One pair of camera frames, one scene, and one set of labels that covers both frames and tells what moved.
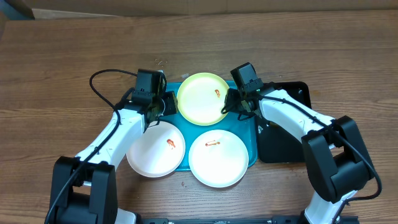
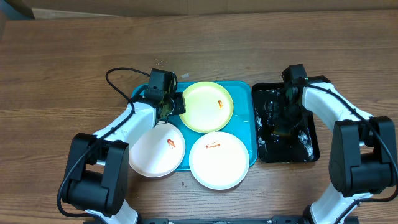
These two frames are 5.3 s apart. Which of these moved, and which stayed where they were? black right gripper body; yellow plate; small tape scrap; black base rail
Moved: yellow plate; black right gripper body
Stayed: small tape scrap; black base rail
